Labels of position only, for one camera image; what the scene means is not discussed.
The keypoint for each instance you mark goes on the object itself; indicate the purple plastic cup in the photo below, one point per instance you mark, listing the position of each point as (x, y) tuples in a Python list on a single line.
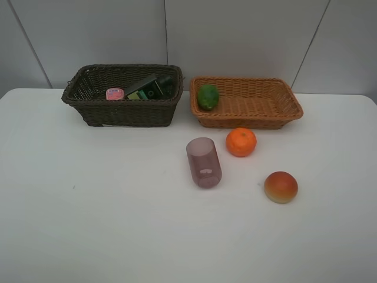
[(204, 162)]

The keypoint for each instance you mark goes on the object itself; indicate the orange wicker basket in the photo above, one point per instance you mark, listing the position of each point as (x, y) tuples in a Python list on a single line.
[(253, 103)]

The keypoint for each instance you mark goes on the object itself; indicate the orange mandarin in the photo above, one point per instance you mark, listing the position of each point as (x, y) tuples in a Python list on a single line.
[(241, 142)]

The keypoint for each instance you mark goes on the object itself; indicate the red yellow bun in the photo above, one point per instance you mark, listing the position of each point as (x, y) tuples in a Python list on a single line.
[(281, 187)]

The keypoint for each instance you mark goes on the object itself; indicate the pink tube bottle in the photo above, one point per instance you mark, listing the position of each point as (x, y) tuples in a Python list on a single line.
[(114, 94)]

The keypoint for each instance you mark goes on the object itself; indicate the dark brown wicker basket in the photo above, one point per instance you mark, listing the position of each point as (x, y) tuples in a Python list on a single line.
[(86, 93)]

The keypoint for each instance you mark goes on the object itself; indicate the black green Mentholatum bottle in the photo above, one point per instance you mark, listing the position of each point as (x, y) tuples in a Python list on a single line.
[(150, 88)]

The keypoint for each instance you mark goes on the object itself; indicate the green lime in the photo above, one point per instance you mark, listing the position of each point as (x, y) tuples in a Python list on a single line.
[(208, 97)]

